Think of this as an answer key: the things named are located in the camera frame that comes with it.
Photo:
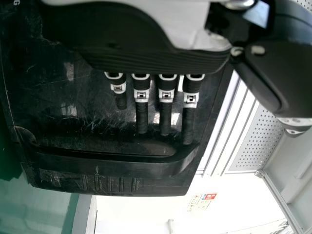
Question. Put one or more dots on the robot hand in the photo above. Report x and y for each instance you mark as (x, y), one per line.
(136, 36)

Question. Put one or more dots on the red and white wall sign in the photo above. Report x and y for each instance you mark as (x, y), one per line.
(202, 201)

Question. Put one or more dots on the white perforated panel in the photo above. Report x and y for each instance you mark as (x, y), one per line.
(258, 141)

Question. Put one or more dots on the grey aluminium frame post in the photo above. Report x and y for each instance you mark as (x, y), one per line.
(287, 175)

